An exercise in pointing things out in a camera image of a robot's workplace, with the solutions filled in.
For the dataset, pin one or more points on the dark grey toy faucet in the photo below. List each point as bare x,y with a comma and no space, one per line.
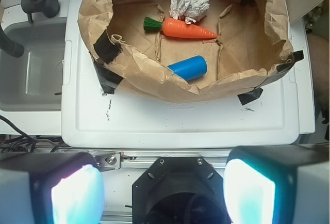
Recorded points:
49,8

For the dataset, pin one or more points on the grey toy sink basin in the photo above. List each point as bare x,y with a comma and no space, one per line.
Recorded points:
31,85

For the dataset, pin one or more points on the aluminium rail with bracket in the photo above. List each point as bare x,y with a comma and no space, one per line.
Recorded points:
108,159

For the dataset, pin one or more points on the blue plastic cylinder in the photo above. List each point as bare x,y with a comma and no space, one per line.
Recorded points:
191,68

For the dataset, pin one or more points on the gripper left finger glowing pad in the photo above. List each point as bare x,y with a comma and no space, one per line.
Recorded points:
51,188

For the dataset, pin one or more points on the brown paper bag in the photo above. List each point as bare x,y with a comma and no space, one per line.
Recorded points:
252,48

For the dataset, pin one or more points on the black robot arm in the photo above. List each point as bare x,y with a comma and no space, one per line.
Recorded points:
179,190

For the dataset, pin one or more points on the crumpled white paper ball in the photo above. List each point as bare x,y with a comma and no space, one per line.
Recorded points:
190,11

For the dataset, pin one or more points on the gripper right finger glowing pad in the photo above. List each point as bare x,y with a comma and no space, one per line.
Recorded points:
277,184

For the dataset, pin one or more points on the orange toy carrot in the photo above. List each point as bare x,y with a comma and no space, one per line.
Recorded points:
178,29

